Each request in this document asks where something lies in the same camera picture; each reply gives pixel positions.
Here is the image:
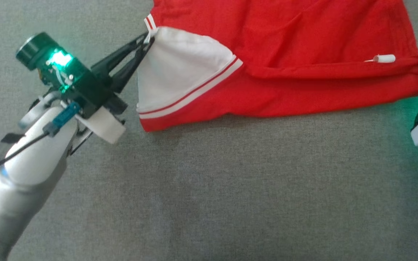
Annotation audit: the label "black cable with teal plug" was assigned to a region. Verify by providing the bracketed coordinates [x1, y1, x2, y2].
[0, 101, 81, 168]

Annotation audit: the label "red white striped shorts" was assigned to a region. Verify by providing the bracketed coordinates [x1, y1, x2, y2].
[136, 0, 418, 133]

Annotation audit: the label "grey fabric sofa seat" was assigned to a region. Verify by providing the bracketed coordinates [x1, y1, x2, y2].
[0, 0, 418, 261]

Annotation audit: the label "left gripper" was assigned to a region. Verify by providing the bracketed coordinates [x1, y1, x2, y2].
[16, 32, 156, 145]

